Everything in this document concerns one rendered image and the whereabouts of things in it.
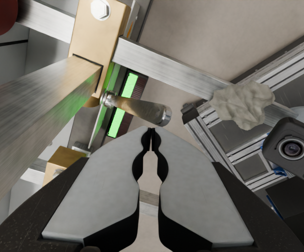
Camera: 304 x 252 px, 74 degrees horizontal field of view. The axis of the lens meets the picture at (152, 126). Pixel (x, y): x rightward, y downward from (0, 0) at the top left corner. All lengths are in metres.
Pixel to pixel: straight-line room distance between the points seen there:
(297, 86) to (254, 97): 0.87
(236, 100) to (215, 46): 0.90
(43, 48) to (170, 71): 0.37
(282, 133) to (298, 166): 0.04
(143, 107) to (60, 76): 0.08
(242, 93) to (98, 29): 0.19
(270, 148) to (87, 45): 0.23
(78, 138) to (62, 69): 0.33
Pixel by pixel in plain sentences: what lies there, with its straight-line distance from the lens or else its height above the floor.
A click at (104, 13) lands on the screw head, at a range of 0.25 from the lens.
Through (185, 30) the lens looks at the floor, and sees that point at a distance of 1.13.
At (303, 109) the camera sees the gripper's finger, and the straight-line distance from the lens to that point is 0.35.
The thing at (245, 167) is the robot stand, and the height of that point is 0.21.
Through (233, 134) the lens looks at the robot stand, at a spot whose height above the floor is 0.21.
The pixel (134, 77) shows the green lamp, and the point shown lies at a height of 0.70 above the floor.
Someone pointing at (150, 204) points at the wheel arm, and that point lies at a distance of 0.40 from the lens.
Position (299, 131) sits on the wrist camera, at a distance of 0.23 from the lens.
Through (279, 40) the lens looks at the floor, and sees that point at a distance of 1.29.
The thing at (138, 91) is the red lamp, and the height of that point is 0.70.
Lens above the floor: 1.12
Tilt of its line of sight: 63 degrees down
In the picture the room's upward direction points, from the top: 178 degrees counter-clockwise
